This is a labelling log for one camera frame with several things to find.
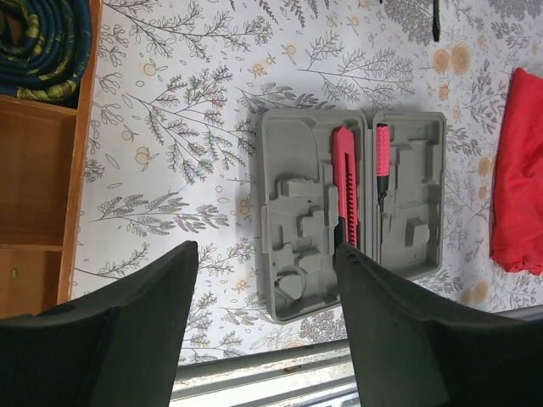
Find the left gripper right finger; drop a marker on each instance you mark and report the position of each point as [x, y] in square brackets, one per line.
[411, 347]

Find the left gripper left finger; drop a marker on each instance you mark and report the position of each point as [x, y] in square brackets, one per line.
[117, 346]

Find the pink black utility knife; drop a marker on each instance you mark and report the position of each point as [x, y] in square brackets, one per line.
[345, 180]

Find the grey plastic tool case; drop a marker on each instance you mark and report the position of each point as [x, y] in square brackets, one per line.
[330, 177]

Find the pink black long screwdriver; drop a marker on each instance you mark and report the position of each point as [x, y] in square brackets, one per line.
[382, 172]

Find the red cloth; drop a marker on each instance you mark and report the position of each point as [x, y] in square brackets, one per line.
[516, 242]

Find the orange wooden divided tray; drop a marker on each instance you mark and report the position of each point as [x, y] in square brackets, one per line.
[43, 157]

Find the rolled dark sock middle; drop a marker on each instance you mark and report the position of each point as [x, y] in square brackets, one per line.
[45, 49]

